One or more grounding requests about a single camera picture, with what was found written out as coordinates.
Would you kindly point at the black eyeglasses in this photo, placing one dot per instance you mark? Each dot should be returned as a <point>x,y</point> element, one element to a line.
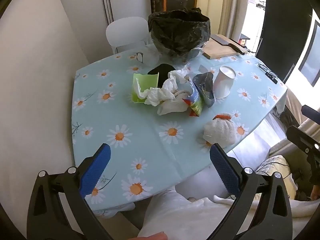
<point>139,57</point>

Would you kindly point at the white paper cup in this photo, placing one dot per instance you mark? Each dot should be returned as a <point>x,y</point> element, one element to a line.
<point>224,82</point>

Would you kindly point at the white double door cabinet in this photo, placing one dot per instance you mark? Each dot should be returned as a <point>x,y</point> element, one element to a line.
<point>90,18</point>

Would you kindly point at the person's left hand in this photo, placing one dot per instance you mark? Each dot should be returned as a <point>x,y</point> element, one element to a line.
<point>157,236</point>

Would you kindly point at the person's white clothed lap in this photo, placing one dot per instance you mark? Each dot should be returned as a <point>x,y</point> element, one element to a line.
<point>171,213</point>

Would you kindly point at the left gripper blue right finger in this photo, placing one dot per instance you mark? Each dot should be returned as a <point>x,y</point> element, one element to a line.
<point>261,209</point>

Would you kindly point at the clear plastic container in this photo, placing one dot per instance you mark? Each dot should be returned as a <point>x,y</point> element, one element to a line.
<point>150,55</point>

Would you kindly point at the white tissues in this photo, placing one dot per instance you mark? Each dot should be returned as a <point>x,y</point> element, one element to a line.
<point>168,99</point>

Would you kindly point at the colourful snack bag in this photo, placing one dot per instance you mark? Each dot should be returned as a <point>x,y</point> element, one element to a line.
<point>194,100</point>

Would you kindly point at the steel cleaver black handle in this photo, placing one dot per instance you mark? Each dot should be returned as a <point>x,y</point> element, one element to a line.
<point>226,43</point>

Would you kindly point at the daisy print blue tablecloth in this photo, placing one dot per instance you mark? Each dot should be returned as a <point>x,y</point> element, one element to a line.
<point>149,152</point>

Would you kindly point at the green tissue box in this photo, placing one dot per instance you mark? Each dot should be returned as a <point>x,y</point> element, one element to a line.
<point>141,85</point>

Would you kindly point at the black glasses on table edge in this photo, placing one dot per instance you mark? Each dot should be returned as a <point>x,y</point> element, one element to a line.
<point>268,73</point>

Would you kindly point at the wooden cutting board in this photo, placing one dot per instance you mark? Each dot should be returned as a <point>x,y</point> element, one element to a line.
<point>214,50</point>

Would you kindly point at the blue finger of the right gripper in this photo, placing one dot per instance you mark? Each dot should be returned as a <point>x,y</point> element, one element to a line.
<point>302,140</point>
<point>311,114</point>

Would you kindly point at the white plastic chair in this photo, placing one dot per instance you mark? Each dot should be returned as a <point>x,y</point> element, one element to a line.
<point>127,31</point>

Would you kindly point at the beige curtain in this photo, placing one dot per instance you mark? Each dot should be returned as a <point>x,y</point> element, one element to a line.
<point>226,16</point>

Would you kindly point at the black fuzzy cloth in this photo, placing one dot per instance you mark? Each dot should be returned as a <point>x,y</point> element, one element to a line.
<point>162,70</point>

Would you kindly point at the white ball orange top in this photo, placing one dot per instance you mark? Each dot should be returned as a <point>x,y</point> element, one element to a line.
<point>221,130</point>

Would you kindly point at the black-lined trash bin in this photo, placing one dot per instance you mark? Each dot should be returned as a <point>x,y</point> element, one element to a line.
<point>179,35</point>

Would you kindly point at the silver grey foil bag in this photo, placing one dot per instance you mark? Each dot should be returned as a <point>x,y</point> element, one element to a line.
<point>204,85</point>

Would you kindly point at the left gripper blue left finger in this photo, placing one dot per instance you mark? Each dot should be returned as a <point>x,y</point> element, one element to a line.
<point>46,216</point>

